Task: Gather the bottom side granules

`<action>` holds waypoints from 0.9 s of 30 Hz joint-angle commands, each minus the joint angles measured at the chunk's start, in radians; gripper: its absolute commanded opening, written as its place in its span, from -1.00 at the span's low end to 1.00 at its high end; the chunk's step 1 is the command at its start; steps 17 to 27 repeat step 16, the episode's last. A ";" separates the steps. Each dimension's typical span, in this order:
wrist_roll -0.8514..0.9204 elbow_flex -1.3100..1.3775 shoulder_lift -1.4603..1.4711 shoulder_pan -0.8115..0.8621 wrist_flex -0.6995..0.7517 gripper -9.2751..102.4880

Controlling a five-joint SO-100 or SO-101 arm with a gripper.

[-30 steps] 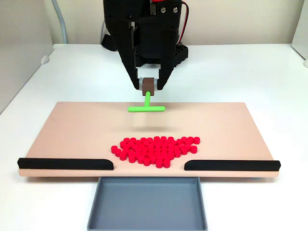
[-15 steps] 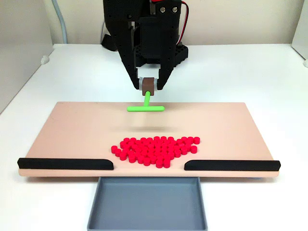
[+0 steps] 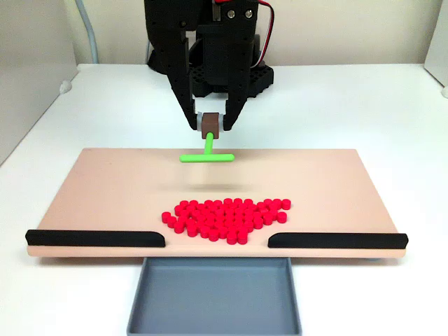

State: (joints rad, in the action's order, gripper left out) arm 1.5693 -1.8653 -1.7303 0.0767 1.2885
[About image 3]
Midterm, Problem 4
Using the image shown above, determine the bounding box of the green T-shaped pusher tool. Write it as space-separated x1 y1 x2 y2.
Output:
178 112 235 165

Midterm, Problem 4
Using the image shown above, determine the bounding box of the beige flat board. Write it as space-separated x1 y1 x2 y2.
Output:
26 147 409 262

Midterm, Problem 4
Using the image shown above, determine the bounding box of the grey shallow tray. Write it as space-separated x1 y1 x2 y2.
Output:
126 257 303 336

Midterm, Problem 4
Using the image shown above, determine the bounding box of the red black white servo cable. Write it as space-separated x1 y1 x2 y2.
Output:
213 0 276 69

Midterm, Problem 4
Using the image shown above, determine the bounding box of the white background cable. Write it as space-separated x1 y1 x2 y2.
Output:
74 0 99 64

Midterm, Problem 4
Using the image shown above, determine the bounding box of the black board edge rail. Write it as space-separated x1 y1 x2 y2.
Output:
24 229 166 249
267 232 410 250

